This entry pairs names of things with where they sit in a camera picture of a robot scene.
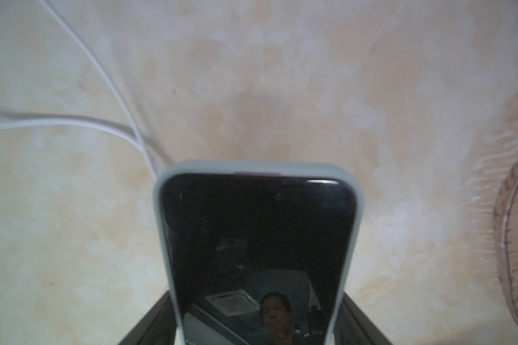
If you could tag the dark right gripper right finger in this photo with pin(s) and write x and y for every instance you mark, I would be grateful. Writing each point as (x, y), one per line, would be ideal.
(353, 327)

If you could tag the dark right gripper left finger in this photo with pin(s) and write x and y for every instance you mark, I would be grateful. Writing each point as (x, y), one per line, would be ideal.
(157, 327)

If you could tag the phone with pale green case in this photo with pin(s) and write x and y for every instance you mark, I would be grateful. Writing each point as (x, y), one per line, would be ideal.
(257, 252)

